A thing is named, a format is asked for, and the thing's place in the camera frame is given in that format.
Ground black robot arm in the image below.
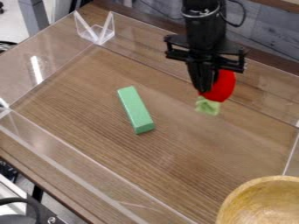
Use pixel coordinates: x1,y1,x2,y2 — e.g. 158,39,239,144
163,0,249,93

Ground green rectangular block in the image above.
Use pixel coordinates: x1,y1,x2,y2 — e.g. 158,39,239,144
116,86,155,135

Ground black metal bracket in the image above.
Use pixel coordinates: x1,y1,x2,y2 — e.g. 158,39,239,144
24,196,68,224

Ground red plush strawberry fruit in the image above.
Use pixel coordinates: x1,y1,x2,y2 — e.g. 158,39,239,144
195,70,237,116

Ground clear acrylic tray enclosure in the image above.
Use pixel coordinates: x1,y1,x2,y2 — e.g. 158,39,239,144
0,15,299,224

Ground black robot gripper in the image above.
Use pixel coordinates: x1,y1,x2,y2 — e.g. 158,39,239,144
163,34,250,94

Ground black cable loop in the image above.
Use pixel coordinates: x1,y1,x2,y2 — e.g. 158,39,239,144
0,197,40,224

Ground wooden bowl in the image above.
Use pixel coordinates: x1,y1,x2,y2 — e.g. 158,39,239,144
215,176,299,224

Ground grey table leg post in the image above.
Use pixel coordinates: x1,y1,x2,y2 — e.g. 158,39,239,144
18,0,51,36

